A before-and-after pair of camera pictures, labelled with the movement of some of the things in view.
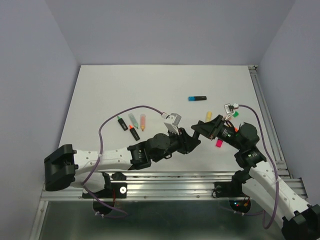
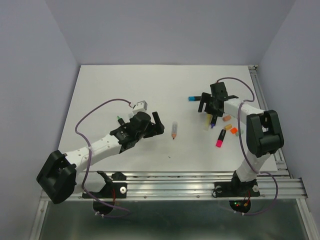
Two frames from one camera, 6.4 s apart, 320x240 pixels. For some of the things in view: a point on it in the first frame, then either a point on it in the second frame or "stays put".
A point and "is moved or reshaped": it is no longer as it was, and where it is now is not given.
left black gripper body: x=176 y=142 → x=151 y=130
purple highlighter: x=196 y=135 is moved or reshaped
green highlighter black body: x=122 y=123 stays put
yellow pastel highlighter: x=208 y=116 stays put
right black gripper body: x=225 y=132 → x=210 y=106
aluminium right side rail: x=269 y=122 stays put
